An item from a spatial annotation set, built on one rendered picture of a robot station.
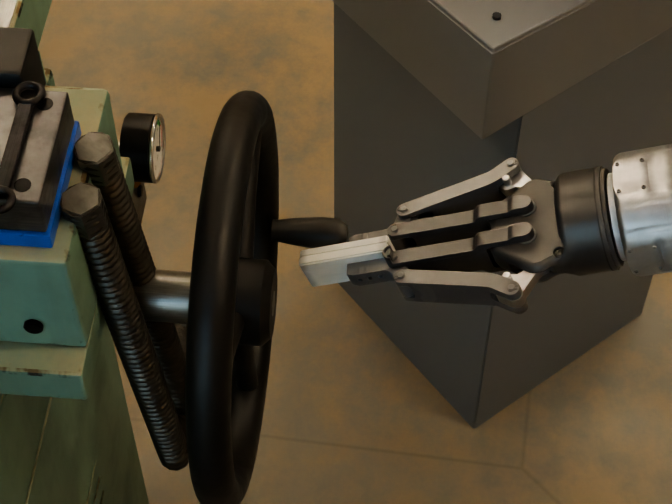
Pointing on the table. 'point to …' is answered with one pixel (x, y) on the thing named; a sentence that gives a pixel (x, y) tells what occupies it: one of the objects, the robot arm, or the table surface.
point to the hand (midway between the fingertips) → (349, 261)
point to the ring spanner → (17, 139)
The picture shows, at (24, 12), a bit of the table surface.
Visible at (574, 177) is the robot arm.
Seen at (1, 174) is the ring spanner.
